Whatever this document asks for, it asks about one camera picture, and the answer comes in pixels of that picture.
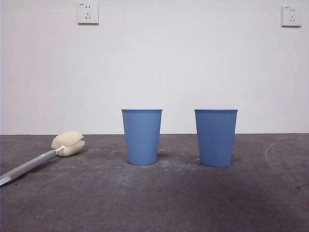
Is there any sponge cup brush grey handle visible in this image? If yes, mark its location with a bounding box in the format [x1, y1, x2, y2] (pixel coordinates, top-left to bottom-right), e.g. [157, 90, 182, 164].
[0, 130, 85, 187]

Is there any blue ribbed plastic cup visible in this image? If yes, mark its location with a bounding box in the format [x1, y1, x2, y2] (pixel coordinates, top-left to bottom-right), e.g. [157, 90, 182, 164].
[121, 108, 163, 166]
[194, 108, 239, 167]

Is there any white wall socket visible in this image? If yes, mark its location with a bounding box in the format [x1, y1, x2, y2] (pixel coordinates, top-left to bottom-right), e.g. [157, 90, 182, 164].
[77, 1, 99, 26]
[281, 5, 302, 28]

